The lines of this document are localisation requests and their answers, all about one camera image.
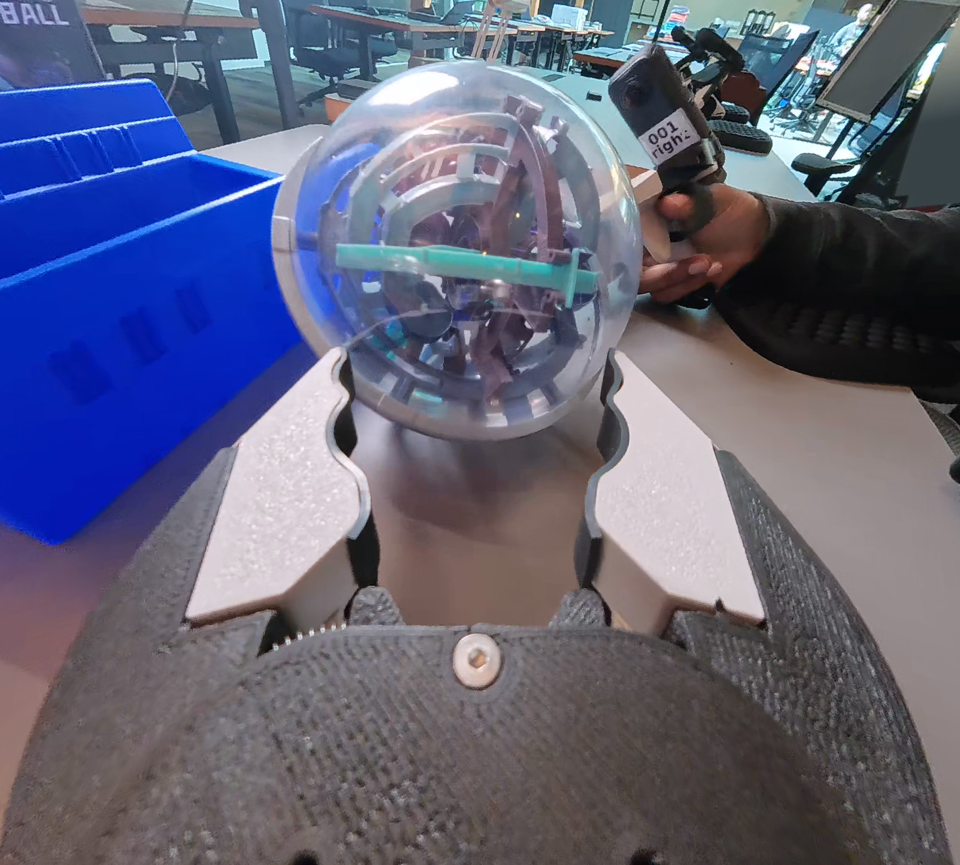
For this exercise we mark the clear plastic maze ball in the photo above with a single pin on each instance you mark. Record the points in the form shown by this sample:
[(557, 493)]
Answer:
[(465, 280)]

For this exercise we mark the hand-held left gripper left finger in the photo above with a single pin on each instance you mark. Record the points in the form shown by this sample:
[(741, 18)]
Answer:
[(278, 520)]

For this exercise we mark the black mesh pad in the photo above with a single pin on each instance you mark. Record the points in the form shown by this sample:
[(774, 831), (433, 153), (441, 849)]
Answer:
[(738, 135)]

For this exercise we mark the computer monitor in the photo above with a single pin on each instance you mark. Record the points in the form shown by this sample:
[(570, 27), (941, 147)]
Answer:
[(885, 55)]

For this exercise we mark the person's right forearm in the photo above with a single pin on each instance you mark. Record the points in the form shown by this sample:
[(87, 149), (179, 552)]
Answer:
[(855, 295)]

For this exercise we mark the black and tan device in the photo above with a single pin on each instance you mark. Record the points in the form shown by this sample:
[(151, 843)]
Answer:
[(705, 55)]

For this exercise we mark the blue plastic bin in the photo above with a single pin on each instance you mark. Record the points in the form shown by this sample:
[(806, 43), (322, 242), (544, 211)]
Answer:
[(120, 310)]

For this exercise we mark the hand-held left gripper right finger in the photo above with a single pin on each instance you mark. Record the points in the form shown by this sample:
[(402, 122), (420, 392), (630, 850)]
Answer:
[(675, 520)]

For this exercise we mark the brown desk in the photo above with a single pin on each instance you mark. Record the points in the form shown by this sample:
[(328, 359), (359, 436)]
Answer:
[(165, 18)]

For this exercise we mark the person's right hand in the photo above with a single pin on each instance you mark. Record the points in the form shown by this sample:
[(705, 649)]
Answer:
[(705, 243)]

